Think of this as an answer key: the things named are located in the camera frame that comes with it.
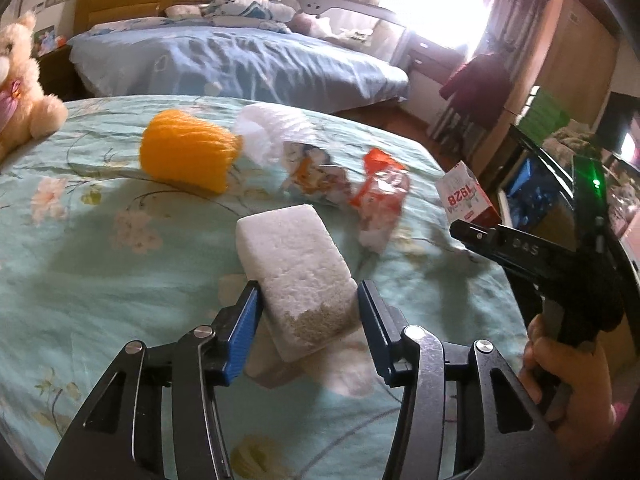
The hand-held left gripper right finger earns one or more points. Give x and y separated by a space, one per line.
372 330

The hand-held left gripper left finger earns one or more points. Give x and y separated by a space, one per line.
240 340

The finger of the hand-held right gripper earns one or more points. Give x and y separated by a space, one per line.
470 237

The red and white carton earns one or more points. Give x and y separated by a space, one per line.
462 192

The white foam block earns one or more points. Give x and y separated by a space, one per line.
290 260

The orange and white snack wrapper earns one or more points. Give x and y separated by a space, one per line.
380 185

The cartoon print snack packet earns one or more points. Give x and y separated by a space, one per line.
312 172

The orange foam fruit net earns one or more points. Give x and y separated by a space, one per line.
185 150

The white foam fruit net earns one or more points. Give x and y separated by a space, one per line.
270 125

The person's right hand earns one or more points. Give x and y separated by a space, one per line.
575 385

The black glass cabinet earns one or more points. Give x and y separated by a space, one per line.
525 195

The grey patterned curtain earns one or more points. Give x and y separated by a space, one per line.
445 125

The brown plush toy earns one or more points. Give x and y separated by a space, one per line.
565 140

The teal floral tablecloth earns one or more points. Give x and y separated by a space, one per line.
125 270

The stack of green boxes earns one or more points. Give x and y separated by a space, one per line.
547 115

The dark red coat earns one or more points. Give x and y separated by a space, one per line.
480 90

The black television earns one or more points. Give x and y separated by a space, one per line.
622 125

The wooden desk with drawers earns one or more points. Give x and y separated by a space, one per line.
425 47

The wooden wardrobe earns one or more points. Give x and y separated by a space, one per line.
575 60

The bright window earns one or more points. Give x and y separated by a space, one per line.
440 0

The pink plush toy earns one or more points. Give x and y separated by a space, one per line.
311 25

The bed with blue sheet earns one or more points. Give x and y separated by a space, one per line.
250 60

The panda print pillow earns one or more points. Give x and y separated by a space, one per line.
250 10

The dark wooden nightstand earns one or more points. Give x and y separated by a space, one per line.
57 75

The cream teddy bear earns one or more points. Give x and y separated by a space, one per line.
25 100

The floral pillow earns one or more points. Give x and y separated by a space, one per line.
185 11

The wooden headboard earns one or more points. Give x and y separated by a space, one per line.
125 0

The grey bed guard rail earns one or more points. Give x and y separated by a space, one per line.
350 15

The small photo frame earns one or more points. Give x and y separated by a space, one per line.
44 40

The wall switch panel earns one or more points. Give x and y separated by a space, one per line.
56 2

